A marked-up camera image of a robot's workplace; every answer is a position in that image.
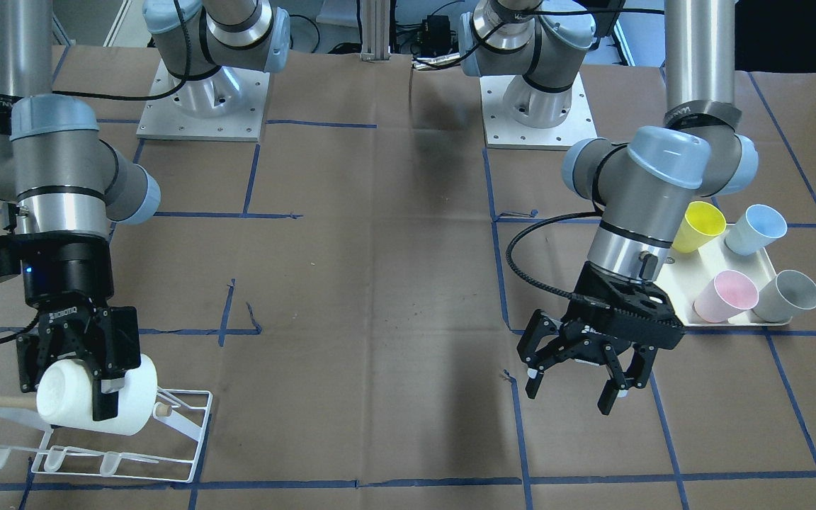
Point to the pink cup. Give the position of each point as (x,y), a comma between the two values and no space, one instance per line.
(729,293)

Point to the white cup tray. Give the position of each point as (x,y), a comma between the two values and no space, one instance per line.
(716,272)

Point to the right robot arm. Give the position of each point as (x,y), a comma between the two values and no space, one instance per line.
(61,186)

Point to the white wire cup rack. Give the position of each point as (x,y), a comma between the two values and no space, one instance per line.
(167,450)

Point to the aluminium frame post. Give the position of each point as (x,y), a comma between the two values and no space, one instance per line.
(375,23)

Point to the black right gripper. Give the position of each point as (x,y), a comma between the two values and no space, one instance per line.
(68,278)

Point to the grey cup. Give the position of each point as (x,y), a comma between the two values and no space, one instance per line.
(789,294)

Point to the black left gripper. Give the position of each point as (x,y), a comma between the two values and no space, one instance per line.
(548,338)

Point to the light blue cup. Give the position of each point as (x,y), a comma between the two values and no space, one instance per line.
(758,227)

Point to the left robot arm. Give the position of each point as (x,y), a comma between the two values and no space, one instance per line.
(638,189)

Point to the yellow cup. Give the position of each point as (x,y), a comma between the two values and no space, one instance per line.
(701,223)

